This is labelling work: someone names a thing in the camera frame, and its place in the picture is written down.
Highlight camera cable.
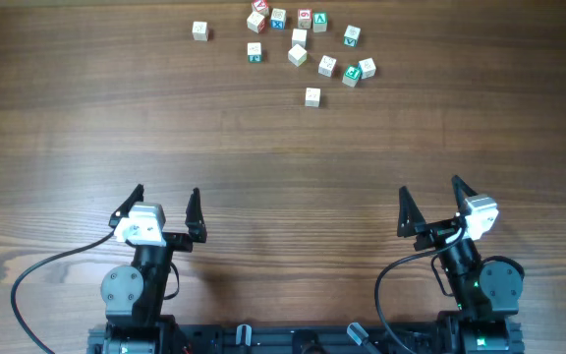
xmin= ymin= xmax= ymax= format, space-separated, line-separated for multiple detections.
xmin=10 ymin=229 xmax=117 ymax=354
xmin=373 ymin=215 xmax=467 ymax=354

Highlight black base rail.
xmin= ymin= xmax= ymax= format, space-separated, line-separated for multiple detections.
xmin=86 ymin=319 xmax=526 ymax=354

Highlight right camera cable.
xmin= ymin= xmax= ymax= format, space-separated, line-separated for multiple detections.
xmin=373 ymin=215 xmax=467 ymax=354

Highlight green side block left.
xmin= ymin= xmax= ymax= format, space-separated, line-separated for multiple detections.
xmin=247 ymin=42 xmax=262 ymax=63

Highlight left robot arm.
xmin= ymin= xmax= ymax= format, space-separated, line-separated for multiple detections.
xmin=86 ymin=184 xmax=207 ymax=354

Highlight blue edged wooden block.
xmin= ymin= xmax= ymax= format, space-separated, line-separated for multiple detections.
xmin=359 ymin=58 xmax=376 ymax=79

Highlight plain wooden block far left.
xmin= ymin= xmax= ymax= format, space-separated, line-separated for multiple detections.
xmin=192 ymin=21 xmax=209 ymax=41

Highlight plain wooden block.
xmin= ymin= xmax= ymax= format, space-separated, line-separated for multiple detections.
xmin=292 ymin=29 xmax=308 ymax=48
xmin=192 ymin=21 xmax=209 ymax=41

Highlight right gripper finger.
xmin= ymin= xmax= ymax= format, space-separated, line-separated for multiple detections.
xmin=397 ymin=186 xmax=427 ymax=238
xmin=451 ymin=175 xmax=478 ymax=212

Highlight blue X block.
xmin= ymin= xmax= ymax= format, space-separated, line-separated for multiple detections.
xmin=270 ymin=8 xmax=287 ymax=30

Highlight blue P wooden block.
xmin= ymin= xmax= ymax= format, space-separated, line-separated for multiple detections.
xmin=288 ymin=44 xmax=308 ymax=67

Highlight green V block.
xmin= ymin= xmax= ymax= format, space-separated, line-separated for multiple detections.
xmin=343 ymin=25 xmax=361 ymax=47

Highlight wooden picture block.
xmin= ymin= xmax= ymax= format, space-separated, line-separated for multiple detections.
xmin=318 ymin=55 xmax=337 ymax=77

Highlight left camera cable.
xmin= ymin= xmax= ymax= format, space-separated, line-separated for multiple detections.
xmin=10 ymin=229 xmax=117 ymax=354

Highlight green E block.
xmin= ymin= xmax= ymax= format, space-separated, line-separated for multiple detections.
xmin=342 ymin=66 xmax=362 ymax=88

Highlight wooden block lowest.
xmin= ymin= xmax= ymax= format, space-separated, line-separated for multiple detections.
xmin=305 ymin=88 xmax=321 ymax=107

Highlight red 9 block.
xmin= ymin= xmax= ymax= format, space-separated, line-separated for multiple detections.
xmin=297 ymin=8 xmax=312 ymax=30

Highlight green A block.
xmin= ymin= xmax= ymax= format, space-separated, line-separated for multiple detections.
xmin=312 ymin=12 xmax=328 ymax=32

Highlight red letter block top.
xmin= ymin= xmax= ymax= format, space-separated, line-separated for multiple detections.
xmin=252 ymin=0 xmax=269 ymax=17

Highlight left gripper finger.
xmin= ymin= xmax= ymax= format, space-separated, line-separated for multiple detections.
xmin=185 ymin=188 xmax=207 ymax=243
xmin=108 ymin=184 xmax=144 ymax=228

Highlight red edged wooden block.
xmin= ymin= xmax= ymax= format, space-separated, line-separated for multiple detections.
xmin=247 ymin=12 xmax=265 ymax=33

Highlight plain wooden block centre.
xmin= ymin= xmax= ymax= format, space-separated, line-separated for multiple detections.
xmin=292 ymin=29 xmax=308 ymax=48

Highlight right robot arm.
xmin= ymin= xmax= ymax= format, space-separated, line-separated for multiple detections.
xmin=397 ymin=176 xmax=525 ymax=354

